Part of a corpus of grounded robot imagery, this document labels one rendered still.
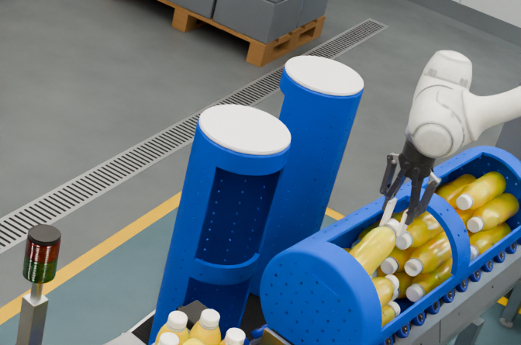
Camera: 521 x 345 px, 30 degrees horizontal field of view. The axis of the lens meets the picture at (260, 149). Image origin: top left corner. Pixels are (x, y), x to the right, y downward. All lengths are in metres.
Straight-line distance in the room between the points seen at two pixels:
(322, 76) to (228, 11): 2.54
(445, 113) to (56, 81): 3.52
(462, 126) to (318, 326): 0.55
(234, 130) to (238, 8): 2.98
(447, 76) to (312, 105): 1.28
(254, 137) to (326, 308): 0.86
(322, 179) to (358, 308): 1.41
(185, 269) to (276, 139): 0.50
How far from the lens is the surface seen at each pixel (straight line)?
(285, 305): 2.17
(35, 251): 1.90
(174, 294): 3.10
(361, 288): 2.05
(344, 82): 3.33
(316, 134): 3.29
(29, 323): 2.02
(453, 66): 2.02
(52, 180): 4.36
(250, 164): 2.77
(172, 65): 5.57
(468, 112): 1.90
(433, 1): 7.45
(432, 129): 1.86
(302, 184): 3.39
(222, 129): 2.83
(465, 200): 2.59
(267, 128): 2.90
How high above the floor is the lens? 2.38
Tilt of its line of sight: 29 degrees down
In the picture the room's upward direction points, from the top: 15 degrees clockwise
